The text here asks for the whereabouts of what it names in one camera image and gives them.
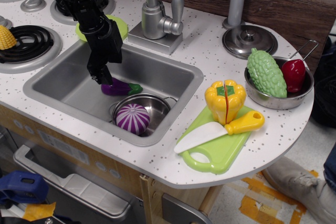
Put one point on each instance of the purple toy eggplant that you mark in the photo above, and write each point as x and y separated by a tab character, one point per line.
121	88

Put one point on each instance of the green plastic plate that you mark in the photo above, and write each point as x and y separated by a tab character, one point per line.
122	26

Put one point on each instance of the small steel pot in sink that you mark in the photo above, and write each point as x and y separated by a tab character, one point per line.
157	107

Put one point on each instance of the green plastic cutting board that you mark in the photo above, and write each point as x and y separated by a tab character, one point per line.
215	156

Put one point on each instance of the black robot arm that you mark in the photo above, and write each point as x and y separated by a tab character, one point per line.
83	7

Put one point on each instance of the blue jeans leg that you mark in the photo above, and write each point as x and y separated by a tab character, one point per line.
330	169

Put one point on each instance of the silver toy faucet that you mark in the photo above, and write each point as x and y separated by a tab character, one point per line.
157	31

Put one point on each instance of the green toy bitter gourd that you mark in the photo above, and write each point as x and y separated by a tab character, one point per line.
266	74

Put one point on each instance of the yellow handled toy knife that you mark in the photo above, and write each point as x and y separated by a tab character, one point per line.
251	121

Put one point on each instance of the red toy pepper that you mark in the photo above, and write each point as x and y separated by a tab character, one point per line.
294	72

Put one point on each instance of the blue clamp tool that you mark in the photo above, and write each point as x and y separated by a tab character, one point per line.
23	187

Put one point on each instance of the purple striped toy onion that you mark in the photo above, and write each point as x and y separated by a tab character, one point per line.
133	118

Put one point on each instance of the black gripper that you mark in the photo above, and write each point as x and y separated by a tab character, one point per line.
105	42

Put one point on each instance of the black stove burner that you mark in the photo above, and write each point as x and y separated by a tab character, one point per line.
62	15
36	46

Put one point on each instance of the silver pot lid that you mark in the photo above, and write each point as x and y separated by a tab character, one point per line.
240	40

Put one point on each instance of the black rear stove burner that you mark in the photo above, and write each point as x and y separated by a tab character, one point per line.
62	15

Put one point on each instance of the black front stove burner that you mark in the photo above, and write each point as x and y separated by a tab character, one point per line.
36	46

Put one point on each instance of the grey shoe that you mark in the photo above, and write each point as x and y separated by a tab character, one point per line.
297	183

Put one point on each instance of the silver vertical pole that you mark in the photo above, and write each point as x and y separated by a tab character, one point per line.
235	14

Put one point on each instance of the yellow toy bell pepper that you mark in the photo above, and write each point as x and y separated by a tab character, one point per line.
225	99

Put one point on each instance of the grey stove knob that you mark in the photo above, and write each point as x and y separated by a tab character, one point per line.
30	6

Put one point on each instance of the steel pan with wire handle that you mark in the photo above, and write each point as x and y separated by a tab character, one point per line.
293	99

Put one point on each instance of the yellow toy corn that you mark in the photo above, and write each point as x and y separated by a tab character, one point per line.
7	39

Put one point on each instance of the grey left edge knob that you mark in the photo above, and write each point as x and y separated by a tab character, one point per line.
5	22

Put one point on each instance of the silver oven door handle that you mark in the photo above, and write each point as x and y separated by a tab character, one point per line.
79	194

